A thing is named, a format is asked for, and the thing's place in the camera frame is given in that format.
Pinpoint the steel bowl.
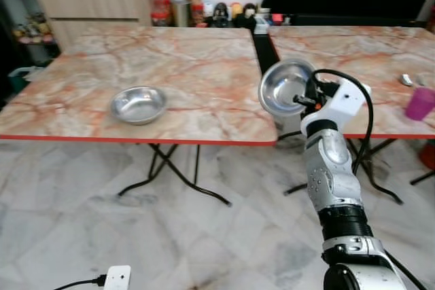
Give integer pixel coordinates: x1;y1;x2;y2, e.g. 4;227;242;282
110;86;169;126
258;58;317;119

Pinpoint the marble-pattern folding table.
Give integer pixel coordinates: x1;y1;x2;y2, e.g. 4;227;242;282
0;26;280;206
268;25;435;204

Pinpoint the steel spoon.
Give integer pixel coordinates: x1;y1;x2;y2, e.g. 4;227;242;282
398;73;423;88

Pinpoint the pink plastic cup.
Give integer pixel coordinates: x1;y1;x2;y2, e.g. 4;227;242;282
406;87;435;122

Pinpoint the black figurine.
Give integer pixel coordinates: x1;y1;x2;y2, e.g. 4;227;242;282
236;3;258;31
212;3;232;29

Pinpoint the red container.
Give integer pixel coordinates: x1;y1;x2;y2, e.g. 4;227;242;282
419;141;435;170

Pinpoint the red-lidded plastic jar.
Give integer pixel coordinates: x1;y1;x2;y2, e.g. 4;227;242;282
167;0;189;27
150;0;171;27

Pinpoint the light wooden cabinet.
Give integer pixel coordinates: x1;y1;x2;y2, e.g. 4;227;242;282
32;0;159;50

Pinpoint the white power adapter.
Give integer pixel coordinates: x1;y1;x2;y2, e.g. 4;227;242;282
102;266;132;290

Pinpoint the teal plastic bin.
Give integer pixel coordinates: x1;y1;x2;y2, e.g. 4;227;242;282
9;65;45;92

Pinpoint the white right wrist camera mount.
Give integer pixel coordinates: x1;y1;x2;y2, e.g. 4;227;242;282
300;78;372;137

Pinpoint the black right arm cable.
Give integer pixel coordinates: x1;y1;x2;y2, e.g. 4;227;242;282
311;69;375;177

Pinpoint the black power cord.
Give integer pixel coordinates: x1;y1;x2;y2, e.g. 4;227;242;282
53;274;107;290

